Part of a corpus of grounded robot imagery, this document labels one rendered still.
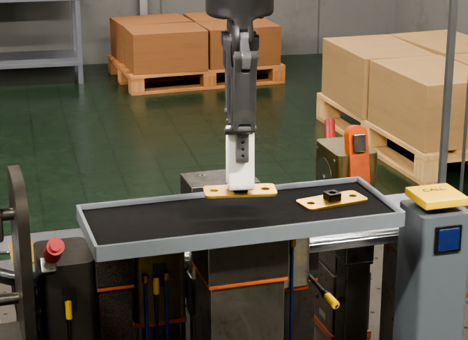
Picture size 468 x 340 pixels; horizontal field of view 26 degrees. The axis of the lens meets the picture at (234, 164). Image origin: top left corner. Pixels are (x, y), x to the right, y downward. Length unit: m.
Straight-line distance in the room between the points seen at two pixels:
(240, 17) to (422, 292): 0.44
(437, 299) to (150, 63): 5.31
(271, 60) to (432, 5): 1.26
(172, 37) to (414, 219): 5.30
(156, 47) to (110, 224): 5.35
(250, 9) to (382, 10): 6.83
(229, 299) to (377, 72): 4.08
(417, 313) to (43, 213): 3.36
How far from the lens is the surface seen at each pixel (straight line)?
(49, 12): 7.40
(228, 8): 1.09
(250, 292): 1.21
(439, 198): 1.28
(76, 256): 1.30
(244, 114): 1.11
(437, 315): 1.33
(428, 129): 4.84
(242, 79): 1.09
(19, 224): 1.23
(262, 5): 1.10
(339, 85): 5.65
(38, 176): 5.04
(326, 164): 1.81
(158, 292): 1.36
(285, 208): 1.22
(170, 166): 5.12
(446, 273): 1.31
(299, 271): 1.40
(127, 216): 1.20
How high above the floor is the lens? 1.59
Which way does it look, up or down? 18 degrees down
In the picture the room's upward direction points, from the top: straight up
